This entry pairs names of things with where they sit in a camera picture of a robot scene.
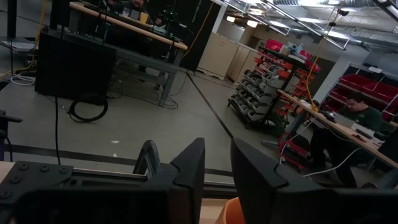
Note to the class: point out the long wooden desk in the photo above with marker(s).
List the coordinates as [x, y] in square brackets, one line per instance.
[124, 25]

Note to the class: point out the orange plastic cup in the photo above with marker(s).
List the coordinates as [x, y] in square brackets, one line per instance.
[231, 214]

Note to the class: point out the red metal frame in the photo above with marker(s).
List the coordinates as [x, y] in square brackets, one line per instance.
[292, 149]

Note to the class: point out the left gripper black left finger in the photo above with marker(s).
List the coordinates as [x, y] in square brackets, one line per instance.
[186, 186]

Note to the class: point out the wooden workbench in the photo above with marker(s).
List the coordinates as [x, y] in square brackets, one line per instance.
[348, 132]

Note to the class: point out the red bin shelving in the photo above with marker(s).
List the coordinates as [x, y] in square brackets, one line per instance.
[373, 88]

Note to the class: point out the beige storage cabinet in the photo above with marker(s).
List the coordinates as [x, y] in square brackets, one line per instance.
[244, 63]
[217, 56]

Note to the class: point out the grey laptop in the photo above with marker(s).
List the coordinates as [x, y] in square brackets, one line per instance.
[343, 120]

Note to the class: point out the parts bin rack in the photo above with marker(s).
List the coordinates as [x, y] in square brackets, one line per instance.
[264, 93]

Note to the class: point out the person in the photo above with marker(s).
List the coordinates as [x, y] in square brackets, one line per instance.
[363, 116]
[136, 4]

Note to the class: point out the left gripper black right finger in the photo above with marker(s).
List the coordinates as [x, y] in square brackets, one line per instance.
[255, 180]

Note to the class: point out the black partition panel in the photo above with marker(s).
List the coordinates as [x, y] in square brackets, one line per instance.
[199, 46]

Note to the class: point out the large black box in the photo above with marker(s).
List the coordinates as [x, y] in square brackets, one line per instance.
[74, 65]

